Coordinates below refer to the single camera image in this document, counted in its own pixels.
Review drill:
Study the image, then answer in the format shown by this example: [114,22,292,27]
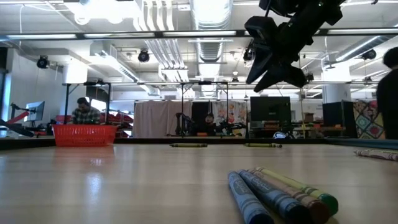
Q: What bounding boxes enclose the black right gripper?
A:
[245,12,315,93]

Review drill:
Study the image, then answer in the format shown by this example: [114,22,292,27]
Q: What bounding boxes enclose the yellow-green crayon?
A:
[368,148,398,154]
[254,166,340,217]
[169,142,208,148]
[243,142,283,149]

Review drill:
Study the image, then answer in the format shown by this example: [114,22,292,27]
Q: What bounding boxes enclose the blue crayon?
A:
[237,169,312,224]
[227,170,275,224]

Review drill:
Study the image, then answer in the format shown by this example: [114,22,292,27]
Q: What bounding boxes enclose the brown crayon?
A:
[248,167,330,224]

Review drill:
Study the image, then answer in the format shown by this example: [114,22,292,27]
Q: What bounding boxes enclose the black ceiling spotlight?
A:
[36,55,50,70]
[361,49,377,61]
[137,49,151,63]
[242,46,257,68]

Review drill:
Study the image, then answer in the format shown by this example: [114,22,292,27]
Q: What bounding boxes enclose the large black monitor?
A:
[249,96,292,123]

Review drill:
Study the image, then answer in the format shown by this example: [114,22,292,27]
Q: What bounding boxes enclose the floral cloth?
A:
[212,100,249,126]

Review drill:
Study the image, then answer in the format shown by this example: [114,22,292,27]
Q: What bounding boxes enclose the white column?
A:
[322,62,353,104]

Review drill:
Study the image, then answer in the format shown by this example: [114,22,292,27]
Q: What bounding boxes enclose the black partition panel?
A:
[322,100,358,139]

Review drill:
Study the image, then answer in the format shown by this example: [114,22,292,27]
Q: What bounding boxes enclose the person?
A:
[70,96,102,126]
[203,112,218,135]
[375,46,398,140]

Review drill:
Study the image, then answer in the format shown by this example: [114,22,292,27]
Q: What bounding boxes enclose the shelf rack with orange bins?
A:
[292,119,348,139]

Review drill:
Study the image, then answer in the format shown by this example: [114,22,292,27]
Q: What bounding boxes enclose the white ceiling pipes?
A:
[143,39,191,84]

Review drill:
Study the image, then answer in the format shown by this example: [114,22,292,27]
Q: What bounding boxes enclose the colourful patchwork quilt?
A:
[353,99,387,140]

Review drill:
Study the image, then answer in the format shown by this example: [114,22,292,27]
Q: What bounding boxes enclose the beige curtain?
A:
[132,100,193,139]

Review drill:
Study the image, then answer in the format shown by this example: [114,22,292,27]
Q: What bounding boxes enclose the red plastic basket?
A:
[52,124,119,147]

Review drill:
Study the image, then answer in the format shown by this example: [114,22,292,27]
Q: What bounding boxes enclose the computer monitor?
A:
[24,100,46,123]

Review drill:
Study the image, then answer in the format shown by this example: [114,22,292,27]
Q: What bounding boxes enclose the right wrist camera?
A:
[244,15,280,50]

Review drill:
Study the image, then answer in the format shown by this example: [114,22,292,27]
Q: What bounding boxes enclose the round ceiling duct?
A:
[188,0,234,100]

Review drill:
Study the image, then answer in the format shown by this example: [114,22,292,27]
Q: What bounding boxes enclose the black rig frame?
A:
[179,80,230,138]
[63,80,112,126]

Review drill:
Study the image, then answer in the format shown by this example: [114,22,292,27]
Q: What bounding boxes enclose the overhead frame bar with lights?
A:
[0,28,398,40]

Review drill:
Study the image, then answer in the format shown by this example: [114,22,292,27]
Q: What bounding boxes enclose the white rectangular air duct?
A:
[88,42,161,96]

